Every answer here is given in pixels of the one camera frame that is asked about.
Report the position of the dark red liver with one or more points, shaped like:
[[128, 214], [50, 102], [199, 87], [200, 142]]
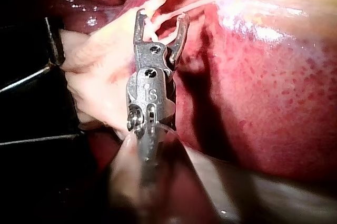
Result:
[[263, 89]]

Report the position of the right arm instrument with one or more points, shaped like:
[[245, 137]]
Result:
[[151, 89]]

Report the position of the white clip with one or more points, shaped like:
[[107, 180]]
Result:
[[141, 12]]

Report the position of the right arm instrument jaw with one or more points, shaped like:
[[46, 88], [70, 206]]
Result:
[[139, 30], [181, 37]]

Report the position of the pale fatty tissue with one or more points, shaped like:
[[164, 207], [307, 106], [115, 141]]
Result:
[[100, 58]]

